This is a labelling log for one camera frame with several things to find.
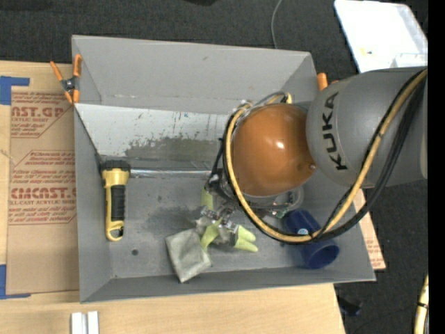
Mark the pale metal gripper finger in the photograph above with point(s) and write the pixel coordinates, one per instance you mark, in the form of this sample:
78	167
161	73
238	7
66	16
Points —
230	229
210	215

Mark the yellow-green soft toy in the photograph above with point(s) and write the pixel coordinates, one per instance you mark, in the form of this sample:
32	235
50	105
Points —
248	237

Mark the grey-green cloth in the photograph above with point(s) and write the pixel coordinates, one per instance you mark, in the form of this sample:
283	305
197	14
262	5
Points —
187	254

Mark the grey metal bin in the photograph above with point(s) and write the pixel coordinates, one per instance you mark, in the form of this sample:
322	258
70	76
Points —
146	200

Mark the blue plastic cup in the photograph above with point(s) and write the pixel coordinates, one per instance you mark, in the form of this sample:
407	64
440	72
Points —
318	252

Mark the yellow and black flashlight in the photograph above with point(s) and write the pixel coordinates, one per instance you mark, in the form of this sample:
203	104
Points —
117	197

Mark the brown cardboard board, red print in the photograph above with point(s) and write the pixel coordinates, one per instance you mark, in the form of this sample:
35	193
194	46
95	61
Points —
41	256

